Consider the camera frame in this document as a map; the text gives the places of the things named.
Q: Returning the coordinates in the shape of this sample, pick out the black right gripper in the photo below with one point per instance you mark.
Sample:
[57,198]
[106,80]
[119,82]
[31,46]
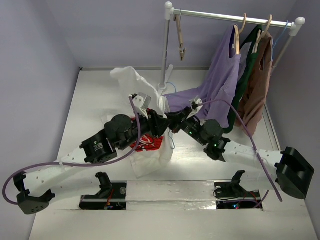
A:
[183,122]

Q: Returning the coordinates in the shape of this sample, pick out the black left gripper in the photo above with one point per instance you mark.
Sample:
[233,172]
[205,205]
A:
[156,124]

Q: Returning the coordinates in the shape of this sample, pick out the white t shirt red print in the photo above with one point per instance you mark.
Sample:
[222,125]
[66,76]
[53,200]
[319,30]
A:
[152,153]

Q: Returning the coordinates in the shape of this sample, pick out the light blue wire hanger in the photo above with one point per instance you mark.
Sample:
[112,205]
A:
[172,130]

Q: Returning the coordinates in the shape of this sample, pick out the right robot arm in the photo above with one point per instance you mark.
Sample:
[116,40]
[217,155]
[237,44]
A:
[287,169]

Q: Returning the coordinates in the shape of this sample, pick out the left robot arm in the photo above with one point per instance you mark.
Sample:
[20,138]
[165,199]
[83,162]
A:
[118,139]

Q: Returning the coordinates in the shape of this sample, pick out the purple t shirt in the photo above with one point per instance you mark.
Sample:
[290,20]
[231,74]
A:
[218,88]

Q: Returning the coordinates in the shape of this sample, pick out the beige wooden clip hanger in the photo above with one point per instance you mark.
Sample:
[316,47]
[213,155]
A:
[181,47]

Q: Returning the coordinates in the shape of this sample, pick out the brown t shirt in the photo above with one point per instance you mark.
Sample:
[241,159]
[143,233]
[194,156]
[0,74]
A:
[254,98]

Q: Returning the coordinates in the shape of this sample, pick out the wooden hanger with purple shirt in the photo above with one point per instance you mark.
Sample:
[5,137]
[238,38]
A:
[237,33]

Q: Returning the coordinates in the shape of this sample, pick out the dark green t shirt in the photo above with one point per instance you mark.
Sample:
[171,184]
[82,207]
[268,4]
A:
[246,65]

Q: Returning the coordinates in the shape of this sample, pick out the wooden hanger with green shirt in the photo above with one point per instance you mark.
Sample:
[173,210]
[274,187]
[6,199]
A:
[262,34]

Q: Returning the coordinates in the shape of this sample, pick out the white metal clothes rack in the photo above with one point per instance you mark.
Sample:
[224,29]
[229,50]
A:
[170,11]

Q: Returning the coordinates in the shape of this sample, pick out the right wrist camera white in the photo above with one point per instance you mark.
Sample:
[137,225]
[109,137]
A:
[195,105]

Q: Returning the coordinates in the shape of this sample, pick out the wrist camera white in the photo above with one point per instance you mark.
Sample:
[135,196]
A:
[195,105]
[140,103]

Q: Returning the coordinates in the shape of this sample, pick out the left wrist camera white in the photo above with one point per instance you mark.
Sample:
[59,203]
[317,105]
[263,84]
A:
[140,103]

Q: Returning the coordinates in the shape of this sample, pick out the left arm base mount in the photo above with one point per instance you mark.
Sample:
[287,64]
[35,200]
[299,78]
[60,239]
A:
[110,197]

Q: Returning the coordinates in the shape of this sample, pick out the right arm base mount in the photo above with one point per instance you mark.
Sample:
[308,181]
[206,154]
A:
[230,195]

